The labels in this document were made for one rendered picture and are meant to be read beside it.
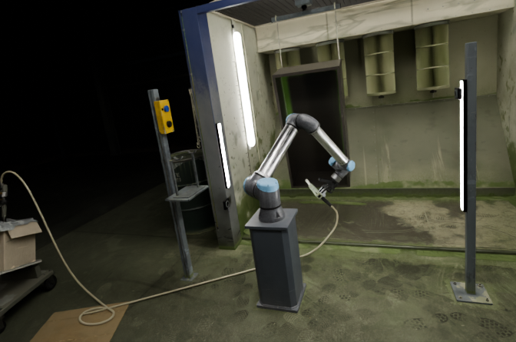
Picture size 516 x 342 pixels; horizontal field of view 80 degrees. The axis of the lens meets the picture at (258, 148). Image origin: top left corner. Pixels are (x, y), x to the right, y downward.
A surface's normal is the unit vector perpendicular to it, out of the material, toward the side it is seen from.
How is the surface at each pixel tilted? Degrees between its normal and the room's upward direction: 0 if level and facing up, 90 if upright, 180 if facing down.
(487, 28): 90
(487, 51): 90
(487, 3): 90
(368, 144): 57
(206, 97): 90
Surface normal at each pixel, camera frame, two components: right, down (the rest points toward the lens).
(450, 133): -0.36, -0.33
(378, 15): -0.34, 0.23
